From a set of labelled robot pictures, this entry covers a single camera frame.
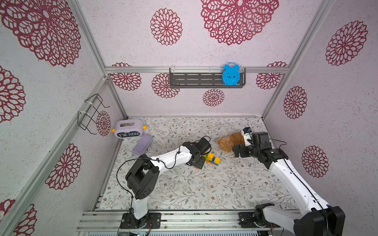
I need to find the black wire wall rack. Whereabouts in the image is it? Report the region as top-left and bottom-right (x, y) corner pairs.
(77, 93), (110, 135)

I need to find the brown plush teddy bear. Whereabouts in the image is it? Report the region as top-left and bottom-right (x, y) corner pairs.
(216, 132), (245, 152)

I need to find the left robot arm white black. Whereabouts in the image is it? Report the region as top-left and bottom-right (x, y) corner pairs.
(117, 136), (212, 230)

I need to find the grey wall shelf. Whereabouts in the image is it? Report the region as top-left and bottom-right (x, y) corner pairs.
(169, 68), (246, 89)

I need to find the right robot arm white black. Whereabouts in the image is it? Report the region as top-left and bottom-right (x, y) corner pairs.
(232, 127), (346, 236)

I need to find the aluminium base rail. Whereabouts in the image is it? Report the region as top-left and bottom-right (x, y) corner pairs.
(75, 210), (283, 233)

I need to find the purple pencil case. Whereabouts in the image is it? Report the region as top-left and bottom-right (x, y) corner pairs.
(132, 134), (153, 156)

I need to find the blue alarm clock toy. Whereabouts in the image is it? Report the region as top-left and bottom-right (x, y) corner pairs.
(221, 63), (240, 86)

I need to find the purple toy radio clock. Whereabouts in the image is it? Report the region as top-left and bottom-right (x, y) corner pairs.
(112, 119), (147, 139)

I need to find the yellow small lego brick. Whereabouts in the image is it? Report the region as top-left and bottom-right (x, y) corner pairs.
(213, 157), (221, 165)
(207, 153), (215, 161)

